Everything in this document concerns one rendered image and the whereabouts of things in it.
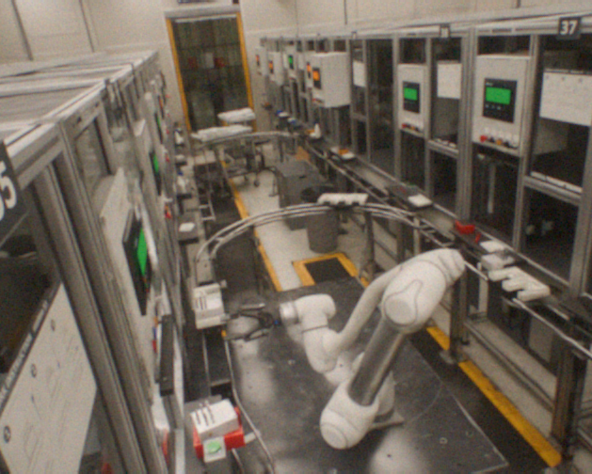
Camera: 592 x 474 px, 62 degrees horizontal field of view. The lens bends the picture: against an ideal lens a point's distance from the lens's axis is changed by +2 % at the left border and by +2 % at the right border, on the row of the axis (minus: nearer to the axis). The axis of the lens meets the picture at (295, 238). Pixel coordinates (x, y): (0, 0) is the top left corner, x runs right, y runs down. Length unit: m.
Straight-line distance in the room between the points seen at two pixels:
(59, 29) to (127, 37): 1.09
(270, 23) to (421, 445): 8.86
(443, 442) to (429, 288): 0.79
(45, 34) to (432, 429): 9.15
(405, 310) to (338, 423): 0.56
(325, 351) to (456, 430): 0.59
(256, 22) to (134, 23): 2.18
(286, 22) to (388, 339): 8.95
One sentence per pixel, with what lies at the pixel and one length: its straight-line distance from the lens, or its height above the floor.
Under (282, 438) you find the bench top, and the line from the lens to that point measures 2.05.
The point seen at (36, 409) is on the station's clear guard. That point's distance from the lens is 0.63.
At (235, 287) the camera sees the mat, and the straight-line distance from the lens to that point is 4.53.
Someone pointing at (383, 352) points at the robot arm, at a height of 1.20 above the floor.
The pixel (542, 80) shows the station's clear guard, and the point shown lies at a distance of 2.58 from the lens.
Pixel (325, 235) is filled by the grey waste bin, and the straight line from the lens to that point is 4.89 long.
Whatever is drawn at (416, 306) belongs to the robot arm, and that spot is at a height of 1.42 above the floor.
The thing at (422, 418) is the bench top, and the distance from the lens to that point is 2.10.
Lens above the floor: 2.13
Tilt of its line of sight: 23 degrees down
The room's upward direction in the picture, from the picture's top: 6 degrees counter-clockwise
